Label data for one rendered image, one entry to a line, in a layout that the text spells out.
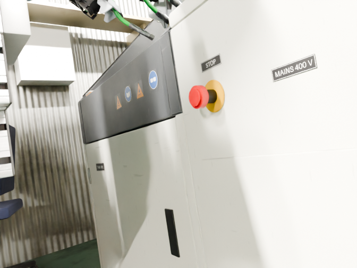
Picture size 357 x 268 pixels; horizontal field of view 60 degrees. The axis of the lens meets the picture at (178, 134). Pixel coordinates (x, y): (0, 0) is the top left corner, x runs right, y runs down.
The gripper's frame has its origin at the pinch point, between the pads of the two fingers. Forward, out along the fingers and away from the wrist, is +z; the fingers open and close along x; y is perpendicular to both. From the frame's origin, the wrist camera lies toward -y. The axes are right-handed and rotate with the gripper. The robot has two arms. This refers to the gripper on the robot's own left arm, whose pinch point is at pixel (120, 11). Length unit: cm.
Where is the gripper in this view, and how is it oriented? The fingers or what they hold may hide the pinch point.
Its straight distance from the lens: 116.4
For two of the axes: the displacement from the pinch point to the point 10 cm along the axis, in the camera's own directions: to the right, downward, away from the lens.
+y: -6.2, 7.7, -1.4
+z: 7.8, 5.9, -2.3
